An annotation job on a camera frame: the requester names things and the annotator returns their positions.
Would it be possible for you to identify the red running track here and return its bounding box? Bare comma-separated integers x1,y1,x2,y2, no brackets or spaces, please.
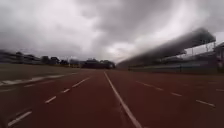
0,69,224,128

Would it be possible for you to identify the grass field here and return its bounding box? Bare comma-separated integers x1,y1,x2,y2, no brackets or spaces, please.
0,63,88,82

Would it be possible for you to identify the roofed grandstand building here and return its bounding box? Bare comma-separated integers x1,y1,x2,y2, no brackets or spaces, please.
116,27,224,74

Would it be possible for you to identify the row of trees and buildings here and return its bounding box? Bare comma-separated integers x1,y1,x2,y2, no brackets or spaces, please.
0,49,117,70

